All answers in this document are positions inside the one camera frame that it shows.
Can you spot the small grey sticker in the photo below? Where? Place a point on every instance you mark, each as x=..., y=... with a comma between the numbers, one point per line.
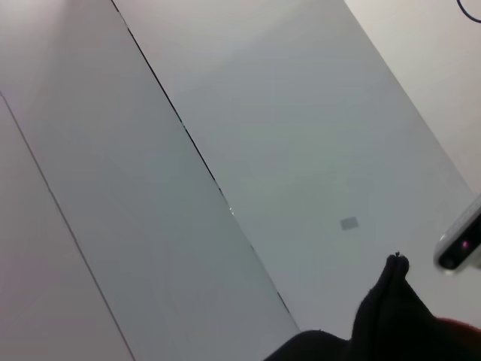
x=349, y=223

